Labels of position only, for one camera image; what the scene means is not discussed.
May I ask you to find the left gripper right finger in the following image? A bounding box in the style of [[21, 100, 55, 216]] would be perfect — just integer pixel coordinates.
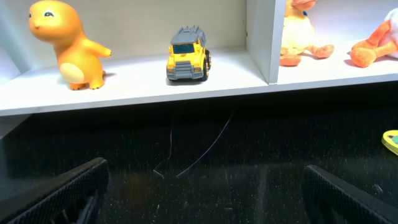
[[301, 164, 398, 224]]

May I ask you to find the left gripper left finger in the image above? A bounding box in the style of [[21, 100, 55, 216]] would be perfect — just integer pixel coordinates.
[[0, 157, 110, 224]]

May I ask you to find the yellow wooden rattle drum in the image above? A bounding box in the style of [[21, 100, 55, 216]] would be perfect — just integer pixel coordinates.
[[381, 129, 398, 157]]

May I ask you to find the orange rubber dinosaur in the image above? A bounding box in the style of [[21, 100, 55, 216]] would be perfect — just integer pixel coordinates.
[[28, 0, 113, 91]]

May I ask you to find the grey and yellow toy truck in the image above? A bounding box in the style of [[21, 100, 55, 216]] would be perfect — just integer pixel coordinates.
[[165, 25, 213, 83]]

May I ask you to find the white shelf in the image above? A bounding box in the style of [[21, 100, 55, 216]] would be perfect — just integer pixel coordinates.
[[0, 0, 398, 139]]

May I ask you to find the white plush duck with hat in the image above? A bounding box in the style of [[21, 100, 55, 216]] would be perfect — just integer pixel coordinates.
[[349, 7, 398, 69]]

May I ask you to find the yellow plush duck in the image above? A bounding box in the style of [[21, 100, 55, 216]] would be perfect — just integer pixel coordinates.
[[279, 0, 336, 67]]

